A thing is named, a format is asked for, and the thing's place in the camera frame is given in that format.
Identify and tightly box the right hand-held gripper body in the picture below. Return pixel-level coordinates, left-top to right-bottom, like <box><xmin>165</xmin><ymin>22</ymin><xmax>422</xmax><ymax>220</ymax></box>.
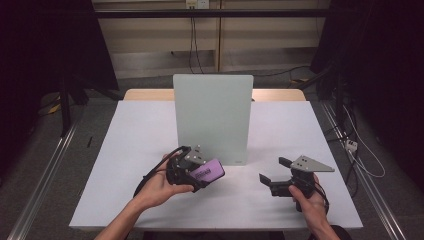
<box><xmin>269</xmin><ymin>154</ymin><xmax>336</xmax><ymax>213</ymax></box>

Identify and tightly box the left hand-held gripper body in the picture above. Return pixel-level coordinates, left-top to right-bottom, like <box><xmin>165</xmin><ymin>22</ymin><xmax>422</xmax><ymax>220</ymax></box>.
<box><xmin>165</xmin><ymin>144</ymin><xmax>208</xmax><ymax>194</ymax></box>

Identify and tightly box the person's left hand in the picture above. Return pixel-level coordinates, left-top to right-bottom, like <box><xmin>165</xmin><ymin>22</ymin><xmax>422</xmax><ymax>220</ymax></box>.
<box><xmin>132</xmin><ymin>153</ymin><xmax>195</xmax><ymax>212</ymax></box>

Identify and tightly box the person's right hand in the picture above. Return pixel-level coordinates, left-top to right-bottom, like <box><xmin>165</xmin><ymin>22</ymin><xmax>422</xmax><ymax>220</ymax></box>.
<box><xmin>288</xmin><ymin>175</ymin><xmax>330</xmax><ymax>232</ymax></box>

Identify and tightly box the white power plug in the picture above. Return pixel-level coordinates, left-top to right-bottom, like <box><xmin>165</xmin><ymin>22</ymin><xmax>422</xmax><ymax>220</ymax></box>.
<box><xmin>344</xmin><ymin>138</ymin><xmax>359</xmax><ymax>153</ymax></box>

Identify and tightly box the pale green glass whiteboard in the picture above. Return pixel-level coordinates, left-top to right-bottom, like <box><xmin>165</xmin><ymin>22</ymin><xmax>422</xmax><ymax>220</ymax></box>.
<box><xmin>172</xmin><ymin>73</ymin><xmax>255</xmax><ymax>167</ymax></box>

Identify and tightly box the person's dark clothing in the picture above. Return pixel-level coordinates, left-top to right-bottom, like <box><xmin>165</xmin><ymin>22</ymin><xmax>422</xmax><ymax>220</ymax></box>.
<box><xmin>308</xmin><ymin>224</ymin><xmax>354</xmax><ymax>240</ymax></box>

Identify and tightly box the light wooden table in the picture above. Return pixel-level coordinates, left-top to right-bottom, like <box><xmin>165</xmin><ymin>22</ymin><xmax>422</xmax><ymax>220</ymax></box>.
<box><xmin>123</xmin><ymin>87</ymin><xmax>307</xmax><ymax>102</ymax></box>

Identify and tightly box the black metal stand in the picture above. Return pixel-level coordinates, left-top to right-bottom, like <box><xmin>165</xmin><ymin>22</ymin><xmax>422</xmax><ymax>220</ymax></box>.
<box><xmin>57</xmin><ymin>71</ymin><xmax>74</xmax><ymax>138</ymax></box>
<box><xmin>295</xmin><ymin>64</ymin><xmax>348</xmax><ymax>133</ymax></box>

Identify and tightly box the dark curtain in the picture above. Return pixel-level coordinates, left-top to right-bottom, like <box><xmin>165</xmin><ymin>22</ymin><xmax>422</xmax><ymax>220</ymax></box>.
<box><xmin>310</xmin><ymin>0</ymin><xmax>424</xmax><ymax>181</ymax></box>
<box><xmin>0</xmin><ymin>0</ymin><xmax>120</xmax><ymax>174</ymax></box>

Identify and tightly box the black horizontal bar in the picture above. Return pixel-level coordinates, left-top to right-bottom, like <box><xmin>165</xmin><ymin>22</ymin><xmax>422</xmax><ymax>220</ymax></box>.
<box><xmin>94</xmin><ymin>8</ymin><xmax>332</xmax><ymax>19</ymax></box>

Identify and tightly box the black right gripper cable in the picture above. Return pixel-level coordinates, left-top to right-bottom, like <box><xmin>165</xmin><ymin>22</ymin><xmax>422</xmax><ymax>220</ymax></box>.
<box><xmin>313</xmin><ymin>181</ymin><xmax>332</xmax><ymax>215</ymax></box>

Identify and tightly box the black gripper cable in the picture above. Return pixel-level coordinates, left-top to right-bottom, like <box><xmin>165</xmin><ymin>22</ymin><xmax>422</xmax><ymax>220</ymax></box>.
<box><xmin>313</xmin><ymin>181</ymin><xmax>332</xmax><ymax>215</ymax></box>
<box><xmin>132</xmin><ymin>145</ymin><xmax>188</xmax><ymax>198</ymax></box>

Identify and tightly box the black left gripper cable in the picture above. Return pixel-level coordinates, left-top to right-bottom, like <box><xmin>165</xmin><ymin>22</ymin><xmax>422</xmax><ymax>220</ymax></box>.
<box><xmin>132</xmin><ymin>145</ymin><xmax>188</xmax><ymax>198</ymax></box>

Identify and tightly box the metal floor rail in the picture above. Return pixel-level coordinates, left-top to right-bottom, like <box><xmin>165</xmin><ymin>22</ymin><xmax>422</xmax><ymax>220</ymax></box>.
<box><xmin>6</xmin><ymin>108</ymin><xmax>85</xmax><ymax>240</ymax></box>
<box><xmin>320</xmin><ymin>100</ymin><xmax>407</xmax><ymax>240</ymax></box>

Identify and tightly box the white floor cable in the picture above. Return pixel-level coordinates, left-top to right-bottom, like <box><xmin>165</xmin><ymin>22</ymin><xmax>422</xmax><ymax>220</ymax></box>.
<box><xmin>342</xmin><ymin>105</ymin><xmax>387</xmax><ymax>179</ymax></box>

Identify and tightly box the black floor cable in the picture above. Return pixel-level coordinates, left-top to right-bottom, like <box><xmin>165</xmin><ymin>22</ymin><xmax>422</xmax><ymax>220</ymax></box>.
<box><xmin>252</xmin><ymin>65</ymin><xmax>313</xmax><ymax>78</ymax></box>

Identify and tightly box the black hanging cable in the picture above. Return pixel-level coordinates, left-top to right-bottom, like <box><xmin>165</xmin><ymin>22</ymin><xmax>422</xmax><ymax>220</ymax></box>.
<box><xmin>193</xmin><ymin>16</ymin><xmax>205</xmax><ymax>75</ymax></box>
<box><xmin>188</xmin><ymin>16</ymin><xmax>196</xmax><ymax>75</ymax></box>

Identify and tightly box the white wall outlet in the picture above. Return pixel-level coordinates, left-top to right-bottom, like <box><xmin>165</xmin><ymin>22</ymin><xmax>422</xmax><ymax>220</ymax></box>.
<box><xmin>185</xmin><ymin>0</ymin><xmax>211</xmax><ymax>10</ymax></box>

